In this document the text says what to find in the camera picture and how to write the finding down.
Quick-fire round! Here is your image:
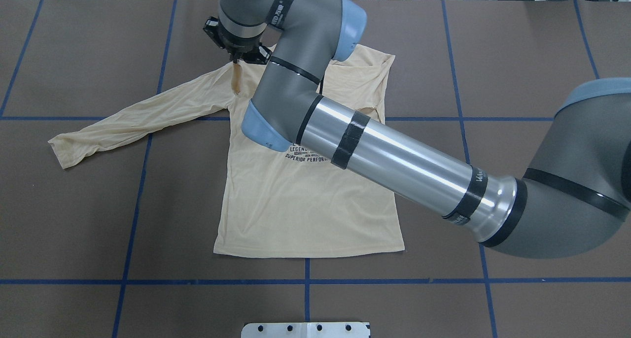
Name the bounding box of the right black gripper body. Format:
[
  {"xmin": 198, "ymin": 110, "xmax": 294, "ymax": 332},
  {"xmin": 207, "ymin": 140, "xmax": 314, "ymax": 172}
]
[{"xmin": 219, "ymin": 33, "xmax": 265, "ymax": 63}]

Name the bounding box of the beige long-sleeve printed shirt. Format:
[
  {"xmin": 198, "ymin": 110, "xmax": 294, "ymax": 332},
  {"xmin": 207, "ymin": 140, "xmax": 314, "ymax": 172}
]
[{"xmin": 49, "ymin": 62, "xmax": 404, "ymax": 259}]

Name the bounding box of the right silver-grey robot arm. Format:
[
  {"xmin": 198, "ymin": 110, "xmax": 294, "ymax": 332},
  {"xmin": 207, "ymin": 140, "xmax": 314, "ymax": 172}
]
[{"xmin": 217, "ymin": 0, "xmax": 630, "ymax": 259}]

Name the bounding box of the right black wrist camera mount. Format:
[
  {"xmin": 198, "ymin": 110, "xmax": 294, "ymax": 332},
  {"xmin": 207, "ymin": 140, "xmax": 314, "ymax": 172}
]
[{"xmin": 203, "ymin": 16, "xmax": 271, "ymax": 66}]

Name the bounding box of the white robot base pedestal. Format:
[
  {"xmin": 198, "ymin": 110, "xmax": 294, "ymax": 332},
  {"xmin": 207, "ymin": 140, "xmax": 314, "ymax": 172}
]
[{"xmin": 241, "ymin": 322, "xmax": 371, "ymax": 338}]

